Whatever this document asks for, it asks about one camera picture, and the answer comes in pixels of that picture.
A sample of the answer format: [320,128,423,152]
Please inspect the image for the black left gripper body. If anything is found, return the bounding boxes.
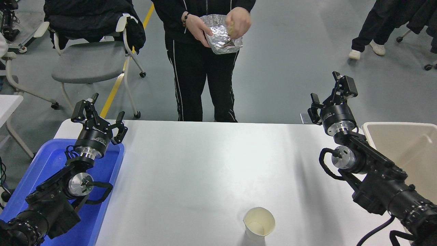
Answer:
[74,120,112,154]

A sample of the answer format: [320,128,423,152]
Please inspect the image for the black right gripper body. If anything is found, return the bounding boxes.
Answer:
[320,104,357,132]

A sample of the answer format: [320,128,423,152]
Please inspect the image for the silver foil tray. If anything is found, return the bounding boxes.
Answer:
[200,14,243,54]

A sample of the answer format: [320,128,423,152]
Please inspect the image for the white paper cup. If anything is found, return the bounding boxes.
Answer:
[243,207,276,240]

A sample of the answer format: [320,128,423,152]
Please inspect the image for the person's left hand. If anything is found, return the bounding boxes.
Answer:
[225,7,252,40]

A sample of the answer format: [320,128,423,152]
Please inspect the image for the person's right hand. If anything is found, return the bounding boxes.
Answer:
[185,14,214,47]

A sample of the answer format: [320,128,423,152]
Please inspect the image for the blue plastic tray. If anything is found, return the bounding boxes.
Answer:
[0,138,125,246]

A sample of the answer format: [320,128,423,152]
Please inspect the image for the grey seat wheeled chair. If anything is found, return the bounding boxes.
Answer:
[44,14,146,119]

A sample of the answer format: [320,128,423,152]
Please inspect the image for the person with white shoes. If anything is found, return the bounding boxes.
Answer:
[348,0,410,60]

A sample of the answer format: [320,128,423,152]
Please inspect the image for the large pale bin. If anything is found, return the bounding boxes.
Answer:
[361,122,437,237]

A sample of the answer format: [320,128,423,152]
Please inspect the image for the wheeled chair with white legs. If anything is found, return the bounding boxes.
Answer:
[396,29,437,71]

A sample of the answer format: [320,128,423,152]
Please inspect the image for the white side table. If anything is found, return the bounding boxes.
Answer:
[0,95,34,159]

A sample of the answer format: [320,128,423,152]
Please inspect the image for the black jacket on grey chair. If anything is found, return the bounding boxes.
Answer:
[44,0,146,54]

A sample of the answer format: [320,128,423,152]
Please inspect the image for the white wheeled stand base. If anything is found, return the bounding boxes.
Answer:
[7,21,50,54]

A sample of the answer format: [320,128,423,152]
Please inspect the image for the person holding foil tray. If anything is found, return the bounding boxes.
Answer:
[151,0,256,123]

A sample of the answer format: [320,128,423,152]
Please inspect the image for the black jacket on wheeled chair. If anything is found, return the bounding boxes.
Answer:
[406,0,437,54]

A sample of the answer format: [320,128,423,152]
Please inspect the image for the black equipment on stand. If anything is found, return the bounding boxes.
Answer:
[0,0,20,42]

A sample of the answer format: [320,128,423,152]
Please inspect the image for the white frame chair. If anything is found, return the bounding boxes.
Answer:
[0,51,59,110]

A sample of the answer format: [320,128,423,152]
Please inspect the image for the black cable bundle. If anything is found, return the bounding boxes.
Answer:
[0,156,12,209]

